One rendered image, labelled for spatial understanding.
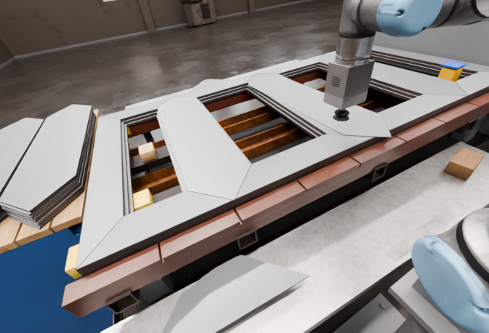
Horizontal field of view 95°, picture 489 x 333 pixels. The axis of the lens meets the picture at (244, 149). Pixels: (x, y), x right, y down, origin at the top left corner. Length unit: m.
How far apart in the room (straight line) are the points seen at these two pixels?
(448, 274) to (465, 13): 0.41
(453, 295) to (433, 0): 0.41
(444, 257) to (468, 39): 1.20
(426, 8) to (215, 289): 0.64
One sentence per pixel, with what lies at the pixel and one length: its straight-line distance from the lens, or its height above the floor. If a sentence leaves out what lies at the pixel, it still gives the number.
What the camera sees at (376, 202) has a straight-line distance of 0.80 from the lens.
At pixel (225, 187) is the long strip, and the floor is 0.85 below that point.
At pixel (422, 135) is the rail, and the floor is 0.82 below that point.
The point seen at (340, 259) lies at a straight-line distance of 0.66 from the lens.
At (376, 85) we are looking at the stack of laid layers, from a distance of 1.16.
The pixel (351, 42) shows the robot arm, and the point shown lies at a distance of 0.58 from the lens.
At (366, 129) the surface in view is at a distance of 0.78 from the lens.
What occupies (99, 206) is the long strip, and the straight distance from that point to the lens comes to 0.68.
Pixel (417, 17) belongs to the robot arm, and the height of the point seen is 1.18.
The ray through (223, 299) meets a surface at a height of 0.72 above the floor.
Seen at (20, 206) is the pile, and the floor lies 0.85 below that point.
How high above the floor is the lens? 1.26
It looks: 37 degrees down
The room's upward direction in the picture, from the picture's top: 8 degrees counter-clockwise
